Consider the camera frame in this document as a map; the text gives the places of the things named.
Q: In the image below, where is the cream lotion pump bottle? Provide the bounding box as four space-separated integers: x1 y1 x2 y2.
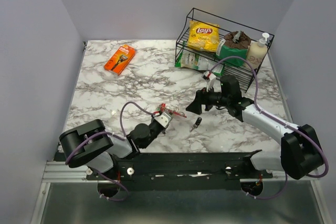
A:
246 33 270 69

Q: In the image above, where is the aluminium rail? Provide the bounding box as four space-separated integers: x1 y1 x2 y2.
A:
42 161 318 183

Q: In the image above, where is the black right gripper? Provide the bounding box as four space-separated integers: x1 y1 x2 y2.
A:
186 82 230 114

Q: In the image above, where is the purple cable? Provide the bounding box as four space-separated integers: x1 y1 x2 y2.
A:
65 101 161 201
204 56 329 200

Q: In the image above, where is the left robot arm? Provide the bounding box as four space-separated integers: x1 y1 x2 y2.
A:
59 119 169 179

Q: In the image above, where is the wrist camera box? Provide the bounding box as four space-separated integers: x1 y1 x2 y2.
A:
154 112 172 129
202 70 216 92

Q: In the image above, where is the green brown coffee bag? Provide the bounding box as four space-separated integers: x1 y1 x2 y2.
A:
216 30 251 67

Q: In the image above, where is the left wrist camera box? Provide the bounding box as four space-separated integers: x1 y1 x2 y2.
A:
154 112 172 129

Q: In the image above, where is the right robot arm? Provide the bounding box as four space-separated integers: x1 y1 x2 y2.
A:
186 76 327 180

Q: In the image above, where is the black key tag with keys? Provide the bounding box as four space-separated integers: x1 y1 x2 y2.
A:
190 117 202 132

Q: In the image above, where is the black wire shelf rack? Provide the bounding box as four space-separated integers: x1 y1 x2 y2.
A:
175 8 274 92

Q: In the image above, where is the yellow Lays chips bag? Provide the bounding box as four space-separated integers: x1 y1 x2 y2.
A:
187 20 220 52

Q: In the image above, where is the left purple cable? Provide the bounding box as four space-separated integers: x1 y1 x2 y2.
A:
65 101 161 201

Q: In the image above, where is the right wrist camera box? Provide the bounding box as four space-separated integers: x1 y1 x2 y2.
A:
202 70 216 92

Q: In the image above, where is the orange razor box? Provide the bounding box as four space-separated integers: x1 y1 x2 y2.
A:
104 45 136 76

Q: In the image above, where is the green white snack bag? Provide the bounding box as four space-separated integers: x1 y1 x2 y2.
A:
175 51 216 71

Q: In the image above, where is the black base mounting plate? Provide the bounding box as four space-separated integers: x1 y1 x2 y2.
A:
54 152 308 191

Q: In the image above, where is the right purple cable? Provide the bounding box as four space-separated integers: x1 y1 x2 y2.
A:
204 56 329 200

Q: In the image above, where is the steel key organizer red handle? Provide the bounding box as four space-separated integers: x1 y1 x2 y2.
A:
154 103 187 118

